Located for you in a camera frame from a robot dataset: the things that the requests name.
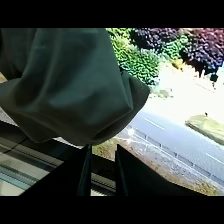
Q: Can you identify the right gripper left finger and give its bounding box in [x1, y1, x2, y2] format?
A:
[19, 144, 94, 197]

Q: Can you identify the dark green shirt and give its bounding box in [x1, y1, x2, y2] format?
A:
[0, 27, 151, 147]

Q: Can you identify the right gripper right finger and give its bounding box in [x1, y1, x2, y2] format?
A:
[114, 143, 202, 197]

